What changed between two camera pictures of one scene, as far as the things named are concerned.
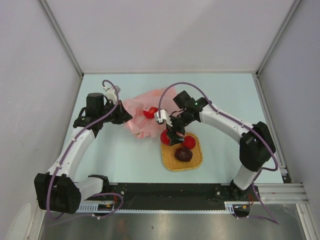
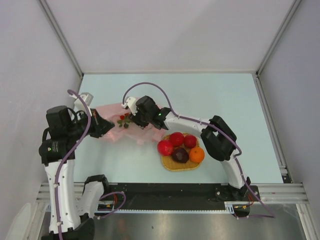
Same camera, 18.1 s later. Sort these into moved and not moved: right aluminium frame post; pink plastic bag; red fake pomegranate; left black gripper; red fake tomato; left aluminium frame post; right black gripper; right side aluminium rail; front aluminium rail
Moved: pink plastic bag; red fake tomato; right black gripper; left black gripper
Not moved: right side aluminium rail; front aluminium rail; left aluminium frame post; red fake pomegranate; right aluminium frame post
